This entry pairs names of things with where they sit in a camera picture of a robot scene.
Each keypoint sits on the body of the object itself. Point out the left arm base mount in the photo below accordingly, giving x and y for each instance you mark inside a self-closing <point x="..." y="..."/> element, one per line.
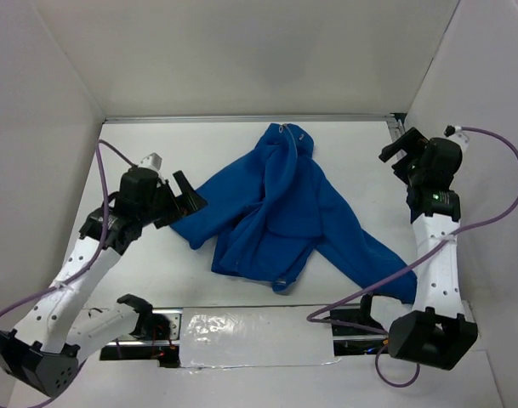
<point x="158" y="342"/>

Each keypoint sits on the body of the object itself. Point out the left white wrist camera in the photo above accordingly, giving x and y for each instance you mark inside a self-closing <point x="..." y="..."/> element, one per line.
<point x="152" y="162"/>

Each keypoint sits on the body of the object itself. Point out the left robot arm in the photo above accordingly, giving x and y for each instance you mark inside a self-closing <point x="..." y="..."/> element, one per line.
<point x="46" y="348"/>

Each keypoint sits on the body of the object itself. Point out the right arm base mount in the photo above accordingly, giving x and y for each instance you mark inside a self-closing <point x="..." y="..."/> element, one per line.
<point x="350" y="341"/>

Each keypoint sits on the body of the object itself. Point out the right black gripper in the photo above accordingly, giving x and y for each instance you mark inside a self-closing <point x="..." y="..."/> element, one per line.
<point x="413" y="142"/>

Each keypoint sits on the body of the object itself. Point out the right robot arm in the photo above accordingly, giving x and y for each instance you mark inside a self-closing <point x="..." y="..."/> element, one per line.
<point x="433" y="330"/>

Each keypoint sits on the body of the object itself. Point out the shiny white tape sheet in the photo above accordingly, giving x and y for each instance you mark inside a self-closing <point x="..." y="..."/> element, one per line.
<point x="253" y="337"/>

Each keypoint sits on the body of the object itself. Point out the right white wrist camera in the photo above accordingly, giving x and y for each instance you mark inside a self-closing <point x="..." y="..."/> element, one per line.
<point x="458" y="136"/>

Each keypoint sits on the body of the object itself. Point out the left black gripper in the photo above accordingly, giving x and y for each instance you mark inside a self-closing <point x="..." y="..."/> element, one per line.
<point x="184" y="205"/>

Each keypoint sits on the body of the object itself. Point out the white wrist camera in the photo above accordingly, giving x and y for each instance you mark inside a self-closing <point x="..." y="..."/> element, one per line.
<point x="152" y="162"/>
<point x="458" y="136"/>

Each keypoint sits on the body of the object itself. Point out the blue zip jacket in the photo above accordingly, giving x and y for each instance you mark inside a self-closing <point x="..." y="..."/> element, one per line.
<point x="270" y="209"/>

